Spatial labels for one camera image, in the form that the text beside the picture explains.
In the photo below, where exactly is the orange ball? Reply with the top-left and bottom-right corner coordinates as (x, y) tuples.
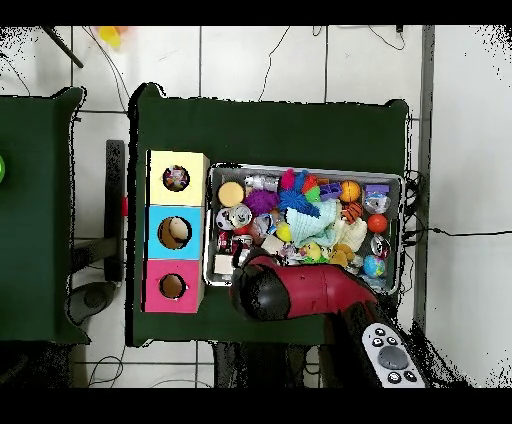
(366, 214), (389, 235)

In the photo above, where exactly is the light blue knitted cloth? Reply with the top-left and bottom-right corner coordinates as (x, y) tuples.
(284, 199), (341, 248)

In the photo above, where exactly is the small globe ball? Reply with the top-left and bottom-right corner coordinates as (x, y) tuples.
(362, 255), (387, 278)

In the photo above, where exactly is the black rod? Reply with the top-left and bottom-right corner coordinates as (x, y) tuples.
(40, 26), (85, 69)

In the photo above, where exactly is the wooden box with three holes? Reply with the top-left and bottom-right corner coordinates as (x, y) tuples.
(141, 149), (211, 314)

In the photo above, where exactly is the brown teddy bear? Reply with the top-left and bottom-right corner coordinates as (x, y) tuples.
(330, 243), (356, 268)

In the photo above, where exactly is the blue spiky ball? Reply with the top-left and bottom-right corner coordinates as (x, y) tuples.
(276, 187), (321, 219)

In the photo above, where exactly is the tiger plush toy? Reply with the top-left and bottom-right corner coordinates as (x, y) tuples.
(341, 201), (364, 224)

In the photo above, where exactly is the multicolour cloth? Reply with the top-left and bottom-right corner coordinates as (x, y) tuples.
(162, 165), (191, 192)

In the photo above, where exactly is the small patterned cloth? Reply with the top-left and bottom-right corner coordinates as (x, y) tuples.
(280, 243), (306, 263)

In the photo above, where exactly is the grey round base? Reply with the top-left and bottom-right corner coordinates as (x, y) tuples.
(67, 280), (118, 326)

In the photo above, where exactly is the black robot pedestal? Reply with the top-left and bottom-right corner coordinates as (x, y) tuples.
(213, 341), (321, 388)

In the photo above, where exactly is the purple spiky ball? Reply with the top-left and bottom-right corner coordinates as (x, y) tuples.
(243, 188), (280, 217)

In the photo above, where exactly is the small basketball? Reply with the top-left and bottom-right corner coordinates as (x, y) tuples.
(339, 180), (362, 203)

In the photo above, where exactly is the crushed drink can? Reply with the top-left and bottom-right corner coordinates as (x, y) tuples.
(227, 203), (253, 229)

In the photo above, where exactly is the dark green side tablecloth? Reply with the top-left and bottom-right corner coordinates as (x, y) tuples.
(0, 86), (91, 346)

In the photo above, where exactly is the black upright panel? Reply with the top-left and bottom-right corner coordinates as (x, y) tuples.
(104, 139), (126, 283)

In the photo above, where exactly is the orange round sponge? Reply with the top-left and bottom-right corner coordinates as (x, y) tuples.
(217, 181), (246, 208)

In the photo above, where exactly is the shallow mesh bin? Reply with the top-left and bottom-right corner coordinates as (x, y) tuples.
(202, 161), (404, 296)

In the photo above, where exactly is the yellow object on floor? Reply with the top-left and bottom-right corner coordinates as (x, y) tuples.
(97, 26), (123, 49)

